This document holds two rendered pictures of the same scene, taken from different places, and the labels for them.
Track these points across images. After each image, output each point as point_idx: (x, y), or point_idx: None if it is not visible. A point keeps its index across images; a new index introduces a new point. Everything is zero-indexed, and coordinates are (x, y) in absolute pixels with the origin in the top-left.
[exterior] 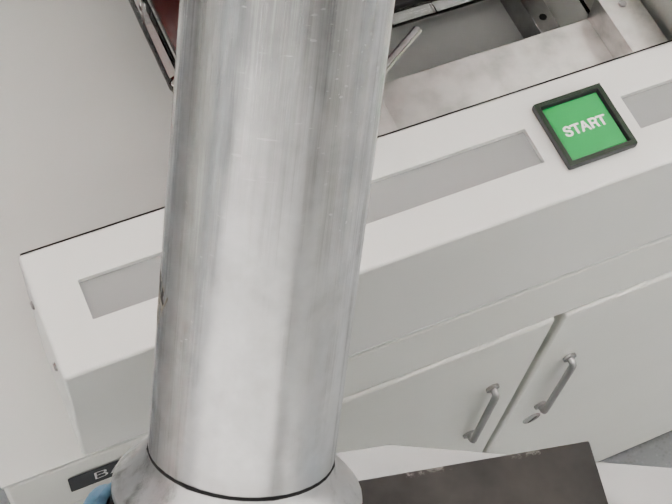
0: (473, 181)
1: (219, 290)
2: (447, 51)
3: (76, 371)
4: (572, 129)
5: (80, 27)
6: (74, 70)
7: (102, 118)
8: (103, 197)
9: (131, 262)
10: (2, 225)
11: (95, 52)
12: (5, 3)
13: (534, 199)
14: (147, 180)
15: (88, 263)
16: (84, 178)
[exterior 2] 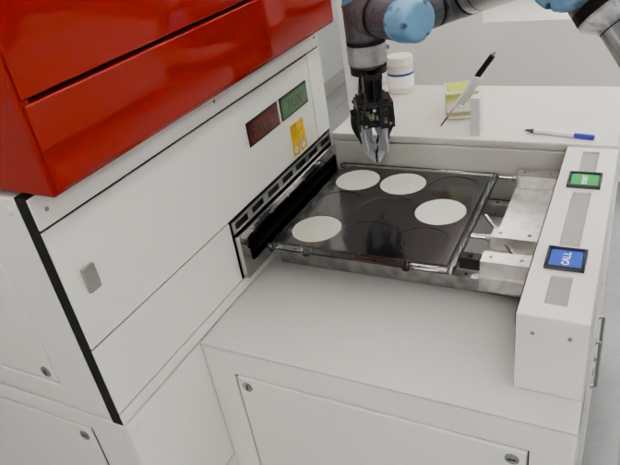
0: (584, 208)
1: None
2: (482, 232)
3: (590, 320)
4: (584, 182)
5: (370, 305)
6: (388, 316)
7: (419, 319)
8: (457, 337)
9: (547, 288)
10: (441, 369)
11: (387, 307)
12: (336, 318)
13: (605, 199)
14: (461, 322)
15: (538, 297)
16: (442, 337)
